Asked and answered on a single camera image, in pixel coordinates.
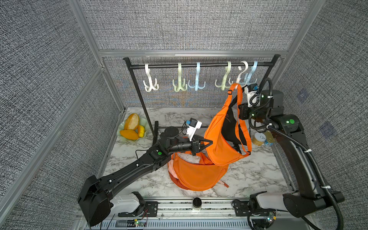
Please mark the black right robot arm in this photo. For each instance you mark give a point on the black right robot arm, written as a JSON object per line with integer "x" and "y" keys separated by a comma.
{"x": 264, "y": 111}

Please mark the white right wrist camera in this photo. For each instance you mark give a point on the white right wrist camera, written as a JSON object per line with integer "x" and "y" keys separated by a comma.
{"x": 251, "y": 94}

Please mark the black sling bag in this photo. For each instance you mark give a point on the black sling bag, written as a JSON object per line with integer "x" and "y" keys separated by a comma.
{"x": 228, "y": 129}

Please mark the orange sling bag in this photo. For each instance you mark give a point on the orange sling bag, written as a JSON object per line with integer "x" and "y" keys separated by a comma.
{"x": 198, "y": 175}
{"x": 220, "y": 152}

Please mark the white hook right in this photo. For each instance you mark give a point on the white hook right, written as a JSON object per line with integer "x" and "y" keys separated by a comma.
{"x": 242, "y": 68}

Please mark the light green plate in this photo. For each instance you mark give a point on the light green plate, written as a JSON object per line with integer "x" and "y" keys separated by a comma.
{"x": 143, "y": 122}

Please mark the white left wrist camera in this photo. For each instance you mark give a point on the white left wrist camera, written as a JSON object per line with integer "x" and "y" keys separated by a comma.
{"x": 192, "y": 125}

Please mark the white hook far left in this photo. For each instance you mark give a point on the white hook far left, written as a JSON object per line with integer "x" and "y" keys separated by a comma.
{"x": 151, "y": 86}

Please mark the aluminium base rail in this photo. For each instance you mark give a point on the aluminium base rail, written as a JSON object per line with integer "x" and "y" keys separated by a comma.
{"x": 177, "y": 213}

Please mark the orange mango slice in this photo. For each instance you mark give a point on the orange mango slice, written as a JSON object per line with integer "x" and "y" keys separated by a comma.
{"x": 129, "y": 134}

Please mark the black clothes rack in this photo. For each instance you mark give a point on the black clothes rack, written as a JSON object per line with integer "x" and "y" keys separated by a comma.
{"x": 131, "y": 68}

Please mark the light blue hook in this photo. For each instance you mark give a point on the light blue hook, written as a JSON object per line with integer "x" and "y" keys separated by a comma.
{"x": 250, "y": 74}
{"x": 196, "y": 86}

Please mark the white hook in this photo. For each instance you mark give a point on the white hook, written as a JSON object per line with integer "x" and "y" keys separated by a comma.
{"x": 242, "y": 68}
{"x": 151, "y": 86}

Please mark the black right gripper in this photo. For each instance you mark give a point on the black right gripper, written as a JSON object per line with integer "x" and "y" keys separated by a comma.
{"x": 246, "y": 110}

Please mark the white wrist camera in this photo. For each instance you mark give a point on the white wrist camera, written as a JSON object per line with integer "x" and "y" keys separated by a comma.
{"x": 251, "y": 94}
{"x": 192, "y": 125}

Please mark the light blue hook far right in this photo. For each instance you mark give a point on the light blue hook far right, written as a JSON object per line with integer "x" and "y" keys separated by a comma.
{"x": 250, "y": 74}

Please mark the tin can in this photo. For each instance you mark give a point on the tin can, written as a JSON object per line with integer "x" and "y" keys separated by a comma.
{"x": 258, "y": 139}

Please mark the yellow fruit piece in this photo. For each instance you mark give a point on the yellow fruit piece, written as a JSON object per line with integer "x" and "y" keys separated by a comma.
{"x": 141, "y": 131}

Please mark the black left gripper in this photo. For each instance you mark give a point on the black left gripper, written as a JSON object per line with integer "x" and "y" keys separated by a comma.
{"x": 195, "y": 146}

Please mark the pale green hook right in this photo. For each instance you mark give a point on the pale green hook right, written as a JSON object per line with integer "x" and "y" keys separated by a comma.
{"x": 223, "y": 84}

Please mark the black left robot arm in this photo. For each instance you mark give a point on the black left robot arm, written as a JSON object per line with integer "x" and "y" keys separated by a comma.
{"x": 97, "y": 198}

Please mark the pale green hook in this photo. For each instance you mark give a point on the pale green hook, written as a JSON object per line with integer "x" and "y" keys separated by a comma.
{"x": 223, "y": 84}
{"x": 181, "y": 83}

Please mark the black knob on rail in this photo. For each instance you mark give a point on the black knob on rail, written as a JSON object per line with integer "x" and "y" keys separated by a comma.
{"x": 196, "y": 204}

